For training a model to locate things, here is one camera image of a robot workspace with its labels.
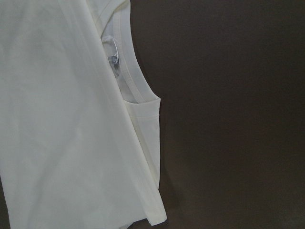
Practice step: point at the cream long sleeve cat shirt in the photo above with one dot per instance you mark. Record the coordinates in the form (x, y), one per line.
(79, 124)

